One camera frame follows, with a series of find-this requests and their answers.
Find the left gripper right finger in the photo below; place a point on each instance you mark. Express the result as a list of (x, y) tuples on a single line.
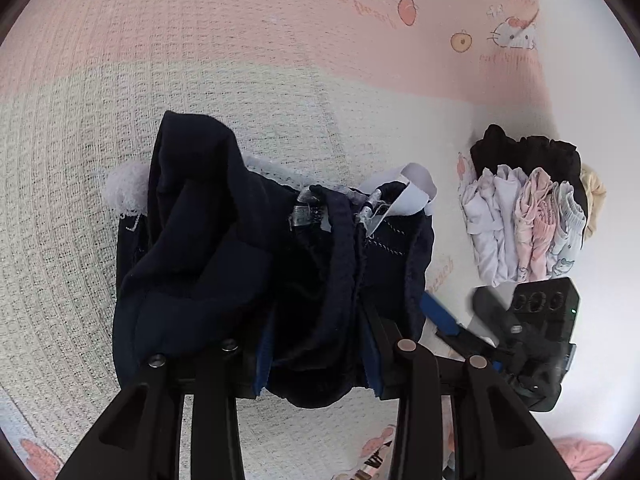
[(456, 419)]

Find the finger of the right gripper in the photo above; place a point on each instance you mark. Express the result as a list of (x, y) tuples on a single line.
[(438, 315), (489, 309)]

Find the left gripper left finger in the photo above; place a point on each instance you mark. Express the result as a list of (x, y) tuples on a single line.
[(138, 435)]

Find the navy shorts white stripes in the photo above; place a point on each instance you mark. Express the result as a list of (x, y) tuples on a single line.
[(225, 254)]

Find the white and dark clothes pile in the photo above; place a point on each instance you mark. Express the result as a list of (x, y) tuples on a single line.
[(528, 205)]

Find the pink cream Hello Kitty blanket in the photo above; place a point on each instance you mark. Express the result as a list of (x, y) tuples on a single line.
[(334, 89)]

